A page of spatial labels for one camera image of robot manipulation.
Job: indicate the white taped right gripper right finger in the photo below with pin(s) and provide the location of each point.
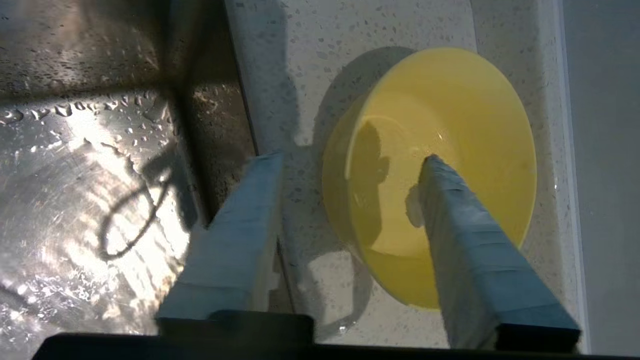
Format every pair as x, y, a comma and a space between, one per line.
480, 270

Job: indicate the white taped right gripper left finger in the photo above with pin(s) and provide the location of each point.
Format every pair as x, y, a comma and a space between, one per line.
235, 250

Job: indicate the yellow plastic bowl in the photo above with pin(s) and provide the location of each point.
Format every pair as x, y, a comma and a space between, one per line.
450, 115

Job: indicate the stainless steel sink basin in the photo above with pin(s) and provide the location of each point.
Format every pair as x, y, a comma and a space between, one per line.
100, 175

